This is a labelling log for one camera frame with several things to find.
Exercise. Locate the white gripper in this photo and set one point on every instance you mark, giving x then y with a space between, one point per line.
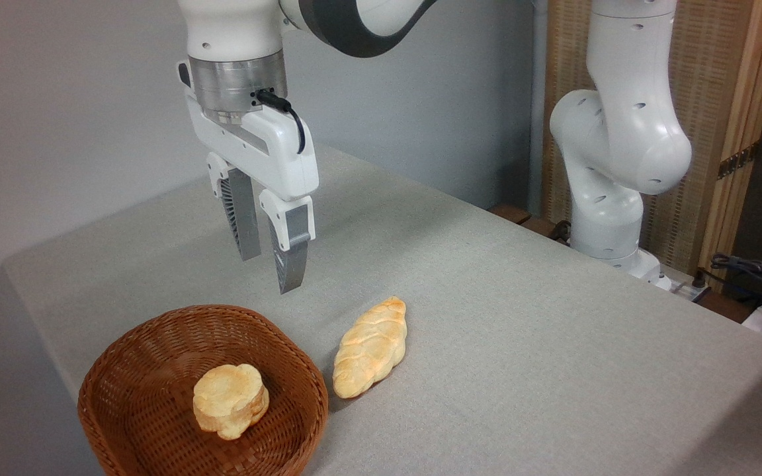
275 149

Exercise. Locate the long braided bread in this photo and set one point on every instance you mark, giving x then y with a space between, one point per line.
371 347

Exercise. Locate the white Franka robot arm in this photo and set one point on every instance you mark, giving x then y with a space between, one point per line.
619 132

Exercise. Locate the round flower-shaped bread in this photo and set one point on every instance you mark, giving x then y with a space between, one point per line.
230 400

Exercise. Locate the brown woven wicker basket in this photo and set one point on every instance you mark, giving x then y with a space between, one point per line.
149 396

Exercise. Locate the grey tablecloth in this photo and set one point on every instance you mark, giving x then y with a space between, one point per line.
487 330

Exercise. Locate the white power strip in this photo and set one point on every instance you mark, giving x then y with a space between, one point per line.
685 289

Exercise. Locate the metal screen hinge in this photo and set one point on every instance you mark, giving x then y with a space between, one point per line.
737 160

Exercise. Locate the wooden folding screen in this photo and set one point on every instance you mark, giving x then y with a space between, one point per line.
712 66

